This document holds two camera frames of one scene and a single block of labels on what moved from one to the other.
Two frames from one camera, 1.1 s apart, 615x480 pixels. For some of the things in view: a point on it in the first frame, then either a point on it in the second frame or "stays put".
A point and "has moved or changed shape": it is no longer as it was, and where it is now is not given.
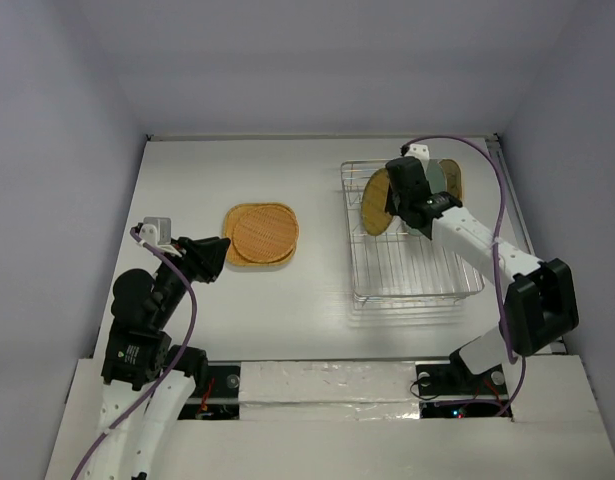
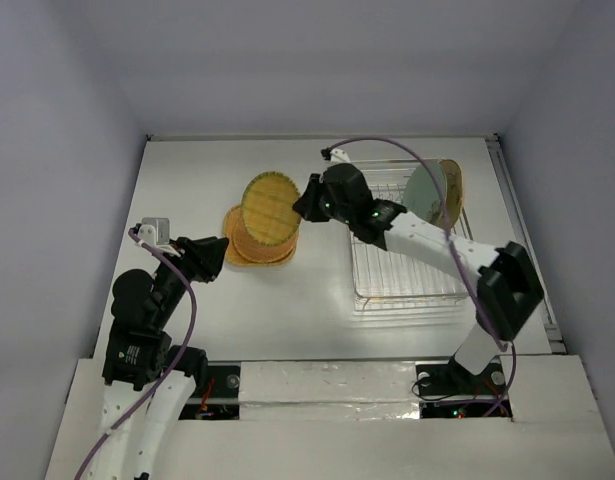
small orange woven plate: x=265 y=233 stays put
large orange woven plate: x=233 y=257 stays put
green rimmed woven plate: x=375 y=218 has moved or changed shape
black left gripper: x=204 y=254 stays put
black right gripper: x=404 y=198 → x=316 y=198
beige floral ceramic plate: x=454 y=177 stays put
